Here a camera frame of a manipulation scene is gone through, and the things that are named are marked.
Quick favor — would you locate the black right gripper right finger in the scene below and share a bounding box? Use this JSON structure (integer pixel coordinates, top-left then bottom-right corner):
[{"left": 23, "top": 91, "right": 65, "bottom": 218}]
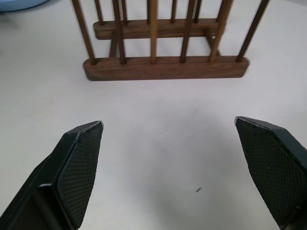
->
[{"left": 234, "top": 116, "right": 307, "bottom": 230}]

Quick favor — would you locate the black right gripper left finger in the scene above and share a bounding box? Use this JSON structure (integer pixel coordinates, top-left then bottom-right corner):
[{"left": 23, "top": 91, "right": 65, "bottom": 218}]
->
[{"left": 0, "top": 120, "right": 105, "bottom": 230}]

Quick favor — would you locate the wooden dish rack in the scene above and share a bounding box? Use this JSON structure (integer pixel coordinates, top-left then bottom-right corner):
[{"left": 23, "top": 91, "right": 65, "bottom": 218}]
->
[{"left": 71, "top": 0, "right": 272, "bottom": 81}]

